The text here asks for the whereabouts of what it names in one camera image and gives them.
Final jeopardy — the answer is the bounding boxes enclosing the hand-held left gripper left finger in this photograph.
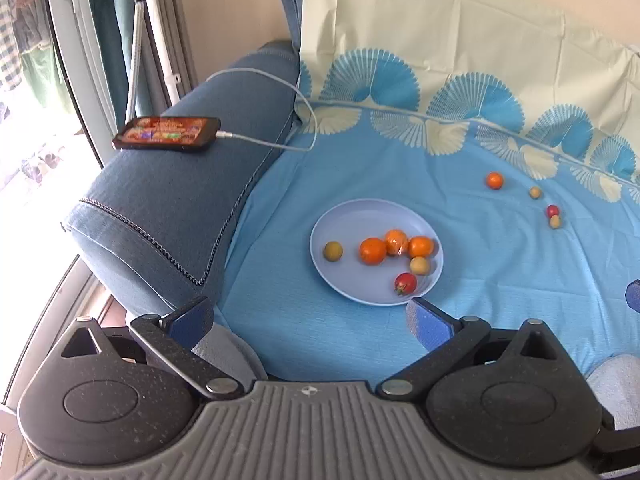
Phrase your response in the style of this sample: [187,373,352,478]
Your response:
[42,295,246,401]

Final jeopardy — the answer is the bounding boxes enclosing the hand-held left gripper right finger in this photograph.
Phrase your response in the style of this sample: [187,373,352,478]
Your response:
[376,296,581,401]

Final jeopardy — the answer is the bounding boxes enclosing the plastic-wrapped small orange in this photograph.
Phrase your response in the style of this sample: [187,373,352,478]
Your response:
[384,229,411,257]

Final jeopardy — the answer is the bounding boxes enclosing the light blue round plate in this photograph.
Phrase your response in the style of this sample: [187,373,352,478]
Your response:
[309,199,445,307]

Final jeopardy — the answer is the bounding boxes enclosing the white fleece cloth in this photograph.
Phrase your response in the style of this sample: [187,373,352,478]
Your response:
[585,354,640,432]
[192,322,269,386]

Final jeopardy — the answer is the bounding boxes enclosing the blue fan-print sheet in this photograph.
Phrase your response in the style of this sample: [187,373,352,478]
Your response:
[215,0,640,386]

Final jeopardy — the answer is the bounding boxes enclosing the black smartphone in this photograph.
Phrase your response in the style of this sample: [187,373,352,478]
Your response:
[112,116,221,153]

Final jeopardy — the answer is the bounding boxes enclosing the pairs of shoes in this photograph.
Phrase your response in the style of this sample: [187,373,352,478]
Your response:
[19,144,67,184]

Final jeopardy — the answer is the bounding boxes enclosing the teal curtain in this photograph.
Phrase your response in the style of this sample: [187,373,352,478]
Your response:
[85,0,137,117]

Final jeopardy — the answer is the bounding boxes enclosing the hanging clothes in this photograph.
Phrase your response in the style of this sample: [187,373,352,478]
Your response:
[0,0,72,112]

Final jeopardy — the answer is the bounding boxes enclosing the white charging cable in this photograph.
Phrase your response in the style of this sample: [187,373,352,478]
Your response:
[206,67,319,153]

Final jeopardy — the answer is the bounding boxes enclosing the speckled steamer hose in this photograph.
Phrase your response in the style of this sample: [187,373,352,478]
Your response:
[124,0,149,125]

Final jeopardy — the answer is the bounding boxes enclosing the white door frame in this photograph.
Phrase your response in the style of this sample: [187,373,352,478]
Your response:
[42,0,117,172]

